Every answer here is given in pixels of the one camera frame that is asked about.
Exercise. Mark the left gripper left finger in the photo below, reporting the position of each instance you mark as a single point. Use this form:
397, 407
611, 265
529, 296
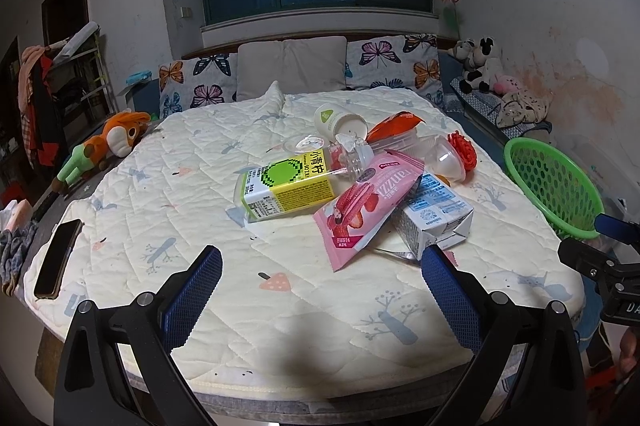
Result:
93, 387

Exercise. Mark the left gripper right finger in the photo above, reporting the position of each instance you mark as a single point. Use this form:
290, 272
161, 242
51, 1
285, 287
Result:
549, 386

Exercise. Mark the white blue milk carton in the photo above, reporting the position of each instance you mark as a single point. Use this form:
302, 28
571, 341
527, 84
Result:
434, 215

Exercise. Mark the clear cup red net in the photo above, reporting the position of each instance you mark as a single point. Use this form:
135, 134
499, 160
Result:
439, 157

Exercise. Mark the clear bottle green yellow label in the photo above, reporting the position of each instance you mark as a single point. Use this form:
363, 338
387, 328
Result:
303, 182

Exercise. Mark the pink snack wrapper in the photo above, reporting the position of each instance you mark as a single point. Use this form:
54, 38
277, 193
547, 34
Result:
349, 222

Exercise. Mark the orange red snack bag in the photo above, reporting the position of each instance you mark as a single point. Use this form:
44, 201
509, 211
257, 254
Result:
394, 125

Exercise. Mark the white paper cup green logo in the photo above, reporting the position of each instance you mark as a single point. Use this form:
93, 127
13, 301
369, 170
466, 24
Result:
331, 120

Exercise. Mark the green plastic mesh basket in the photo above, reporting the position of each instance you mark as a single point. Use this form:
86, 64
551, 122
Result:
556, 186

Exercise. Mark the black smartphone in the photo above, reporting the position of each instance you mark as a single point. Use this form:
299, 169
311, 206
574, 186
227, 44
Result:
54, 262

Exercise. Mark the white quilted mattress pad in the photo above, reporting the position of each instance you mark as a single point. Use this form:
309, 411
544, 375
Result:
281, 324

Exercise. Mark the beige spotted plush toy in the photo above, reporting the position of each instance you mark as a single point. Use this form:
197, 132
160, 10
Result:
518, 104

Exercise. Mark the orange green plush toy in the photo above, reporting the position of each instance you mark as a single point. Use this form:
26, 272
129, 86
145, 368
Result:
117, 138

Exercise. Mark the clothes rack with clothes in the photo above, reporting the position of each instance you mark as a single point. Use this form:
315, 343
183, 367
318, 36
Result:
63, 94

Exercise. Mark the left butterfly pillow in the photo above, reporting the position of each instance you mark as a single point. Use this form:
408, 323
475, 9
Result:
198, 82

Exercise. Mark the butterfly pillow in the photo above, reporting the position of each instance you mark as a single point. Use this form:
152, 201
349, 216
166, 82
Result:
198, 82
410, 61

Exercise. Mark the cow plush toy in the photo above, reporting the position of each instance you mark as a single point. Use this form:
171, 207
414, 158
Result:
481, 62

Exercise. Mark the right butterfly pillow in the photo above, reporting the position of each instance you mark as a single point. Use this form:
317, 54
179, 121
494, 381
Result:
410, 61

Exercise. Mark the grey plain pillow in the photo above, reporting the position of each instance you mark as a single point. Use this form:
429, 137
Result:
299, 66

